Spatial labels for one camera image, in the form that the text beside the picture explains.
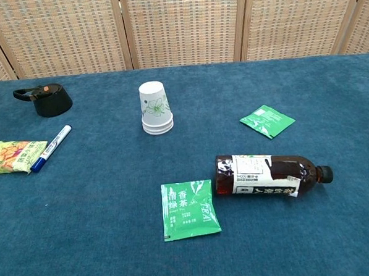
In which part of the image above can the white marker pen, blue cap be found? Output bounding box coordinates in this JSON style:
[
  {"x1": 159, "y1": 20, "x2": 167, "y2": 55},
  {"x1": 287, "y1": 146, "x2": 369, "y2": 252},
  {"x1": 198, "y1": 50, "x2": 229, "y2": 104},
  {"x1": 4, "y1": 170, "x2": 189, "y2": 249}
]
[{"x1": 28, "y1": 124, "x2": 75, "y2": 174}]

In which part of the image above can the large green tea sachet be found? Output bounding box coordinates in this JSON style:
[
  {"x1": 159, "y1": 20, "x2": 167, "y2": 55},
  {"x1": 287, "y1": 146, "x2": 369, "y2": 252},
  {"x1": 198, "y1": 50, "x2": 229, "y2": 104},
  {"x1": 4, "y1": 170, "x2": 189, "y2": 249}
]
[{"x1": 160, "y1": 178, "x2": 223, "y2": 242}]

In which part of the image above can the blue tablecloth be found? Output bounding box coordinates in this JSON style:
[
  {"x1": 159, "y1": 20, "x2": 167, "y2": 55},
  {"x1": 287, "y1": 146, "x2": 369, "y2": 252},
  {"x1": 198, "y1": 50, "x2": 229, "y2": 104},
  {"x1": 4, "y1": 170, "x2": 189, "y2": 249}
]
[{"x1": 0, "y1": 53, "x2": 369, "y2": 276}]

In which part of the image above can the paper cup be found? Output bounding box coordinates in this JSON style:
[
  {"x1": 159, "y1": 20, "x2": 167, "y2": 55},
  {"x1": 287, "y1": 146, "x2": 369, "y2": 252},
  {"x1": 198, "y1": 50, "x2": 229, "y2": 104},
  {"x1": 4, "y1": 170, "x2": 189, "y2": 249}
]
[
  {"x1": 142, "y1": 115, "x2": 175, "y2": 130},
  {"x1": 138, "y1": 80, "x2": 174, "y2": 124},
  {"x1": 142, "y1": 122, "x2": 174, "y2": 137}
]

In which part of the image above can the dark tea bottle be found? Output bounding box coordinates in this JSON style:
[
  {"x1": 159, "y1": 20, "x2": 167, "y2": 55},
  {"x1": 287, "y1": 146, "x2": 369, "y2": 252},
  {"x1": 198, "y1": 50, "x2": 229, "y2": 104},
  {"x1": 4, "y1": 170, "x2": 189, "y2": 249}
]
[{"x1": 214, "y1": 149, "x2": 336, "y2": 203}]

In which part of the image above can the black lid with strap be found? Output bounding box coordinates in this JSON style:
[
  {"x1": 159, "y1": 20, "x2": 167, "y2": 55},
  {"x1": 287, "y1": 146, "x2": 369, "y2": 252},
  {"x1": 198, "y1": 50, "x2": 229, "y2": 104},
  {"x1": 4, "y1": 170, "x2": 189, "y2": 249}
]
[{"x1": 12, "y1": 83, "x2": 74, "y2": 120}]

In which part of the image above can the yellow-green snack bag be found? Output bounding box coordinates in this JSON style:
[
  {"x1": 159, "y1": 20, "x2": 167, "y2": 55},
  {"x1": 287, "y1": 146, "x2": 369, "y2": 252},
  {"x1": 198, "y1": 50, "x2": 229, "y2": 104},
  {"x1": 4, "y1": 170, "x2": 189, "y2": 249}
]
[{"x1": 0, "y1": 138, "x2": 50, "y2": 177}]

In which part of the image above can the paper cup, blue flower print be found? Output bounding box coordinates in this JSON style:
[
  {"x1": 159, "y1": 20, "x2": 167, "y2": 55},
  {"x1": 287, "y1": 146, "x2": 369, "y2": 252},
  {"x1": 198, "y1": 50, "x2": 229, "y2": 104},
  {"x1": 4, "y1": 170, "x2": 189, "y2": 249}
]
[{"x1": 142, "y1": 122, "x2": 174, "y2": 137}]

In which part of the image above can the small green tea sachet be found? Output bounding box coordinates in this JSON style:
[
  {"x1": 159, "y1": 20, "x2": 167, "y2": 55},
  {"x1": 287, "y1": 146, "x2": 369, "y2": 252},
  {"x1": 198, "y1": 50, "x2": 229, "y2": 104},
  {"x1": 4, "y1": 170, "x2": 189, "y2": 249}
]
[{"x1": 238, "y1": 102, "x2": 297, "y2": 141}]

